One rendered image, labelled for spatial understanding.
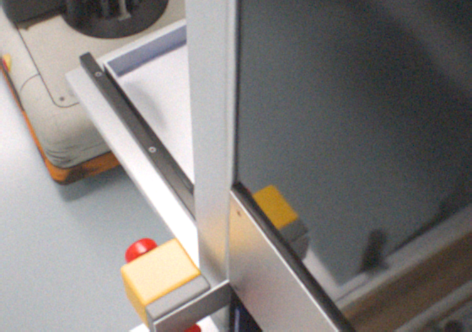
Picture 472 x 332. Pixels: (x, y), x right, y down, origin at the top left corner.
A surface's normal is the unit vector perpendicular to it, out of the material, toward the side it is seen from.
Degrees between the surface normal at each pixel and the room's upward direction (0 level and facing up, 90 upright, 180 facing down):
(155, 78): 0
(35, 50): 0
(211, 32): 90
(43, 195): 0
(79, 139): 90
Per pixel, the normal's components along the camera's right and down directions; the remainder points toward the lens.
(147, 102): 0.01, -0.56
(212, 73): -0.83, 0.45
